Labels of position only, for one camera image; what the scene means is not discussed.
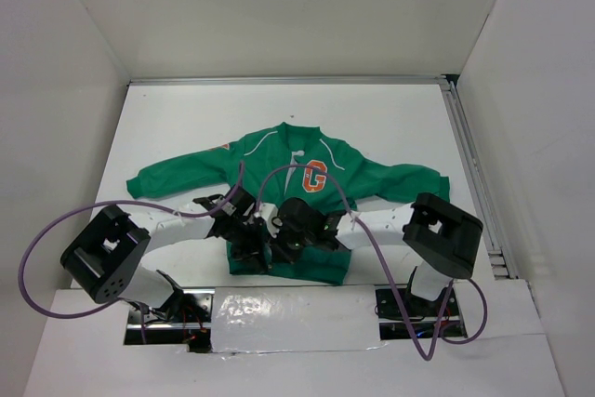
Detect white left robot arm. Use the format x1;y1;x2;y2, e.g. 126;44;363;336
60;187;278;322

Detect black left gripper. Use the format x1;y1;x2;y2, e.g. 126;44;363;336
223;216;267;271

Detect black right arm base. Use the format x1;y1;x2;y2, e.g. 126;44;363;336
375;285;467;340

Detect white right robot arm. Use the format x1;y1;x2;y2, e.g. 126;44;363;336
263;192;483;315

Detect green zip jacket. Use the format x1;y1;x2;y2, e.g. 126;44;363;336
126;122;451;286

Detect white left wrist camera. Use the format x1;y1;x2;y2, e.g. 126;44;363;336
246;211;263;231

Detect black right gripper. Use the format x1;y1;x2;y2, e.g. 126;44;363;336
264;218;314;264

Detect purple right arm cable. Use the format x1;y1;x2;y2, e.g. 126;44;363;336
256;164;489;361

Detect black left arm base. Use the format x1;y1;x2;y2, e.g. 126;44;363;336
124;288;215;353

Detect white cover panel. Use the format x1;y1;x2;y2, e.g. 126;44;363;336
211;285;383;353

